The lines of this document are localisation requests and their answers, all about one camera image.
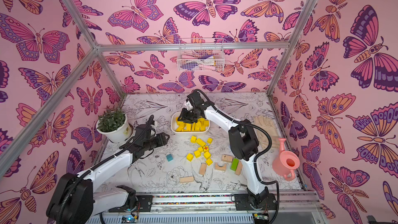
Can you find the white plastic bin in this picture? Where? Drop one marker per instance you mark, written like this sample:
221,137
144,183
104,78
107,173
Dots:
200,127

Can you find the wire basket on wall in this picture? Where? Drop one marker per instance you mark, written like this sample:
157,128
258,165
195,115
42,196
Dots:
201,54

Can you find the beige work glove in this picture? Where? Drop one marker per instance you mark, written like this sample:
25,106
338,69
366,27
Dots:
268,125

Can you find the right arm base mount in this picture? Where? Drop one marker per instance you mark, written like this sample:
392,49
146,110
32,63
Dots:
249,202

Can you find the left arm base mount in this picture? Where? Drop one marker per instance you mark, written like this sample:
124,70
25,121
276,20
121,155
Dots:
140,203

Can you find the green rectangular block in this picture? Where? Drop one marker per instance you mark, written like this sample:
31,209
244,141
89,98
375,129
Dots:
234,164

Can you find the potted green plant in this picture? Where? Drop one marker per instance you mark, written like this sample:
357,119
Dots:
113,123

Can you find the pink watering can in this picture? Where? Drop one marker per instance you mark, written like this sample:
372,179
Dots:
286,163

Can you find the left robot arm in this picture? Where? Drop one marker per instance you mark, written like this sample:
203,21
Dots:
75,199

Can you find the teal block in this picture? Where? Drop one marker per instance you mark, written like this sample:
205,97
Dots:
169,157

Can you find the natural wood block upright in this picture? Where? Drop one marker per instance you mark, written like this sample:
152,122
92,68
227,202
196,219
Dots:
202,169

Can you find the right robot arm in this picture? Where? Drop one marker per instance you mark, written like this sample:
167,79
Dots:
247,141

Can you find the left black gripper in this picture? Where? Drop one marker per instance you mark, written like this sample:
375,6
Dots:
161,138

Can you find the long natural wood block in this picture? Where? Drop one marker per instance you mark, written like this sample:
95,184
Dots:
187,179

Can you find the natural wood arch block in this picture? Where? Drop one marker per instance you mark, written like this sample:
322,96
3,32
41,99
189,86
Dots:
220,167

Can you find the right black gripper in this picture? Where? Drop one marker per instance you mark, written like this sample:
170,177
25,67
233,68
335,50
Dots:
189,115

